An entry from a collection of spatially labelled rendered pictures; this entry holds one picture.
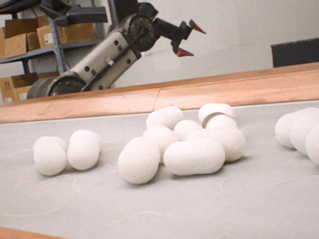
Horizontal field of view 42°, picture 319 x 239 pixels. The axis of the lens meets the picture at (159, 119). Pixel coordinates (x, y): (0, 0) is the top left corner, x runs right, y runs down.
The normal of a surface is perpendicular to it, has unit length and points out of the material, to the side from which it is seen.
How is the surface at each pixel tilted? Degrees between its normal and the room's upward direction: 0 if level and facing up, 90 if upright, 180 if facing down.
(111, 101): 45
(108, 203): 0
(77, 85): 89
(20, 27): 109
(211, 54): 90
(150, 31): 88
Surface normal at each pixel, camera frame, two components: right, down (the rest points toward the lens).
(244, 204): -0.17, -0.97
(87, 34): 0.74, -0.03
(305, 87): -0.52, -0.53
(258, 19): -0.64, 0.23
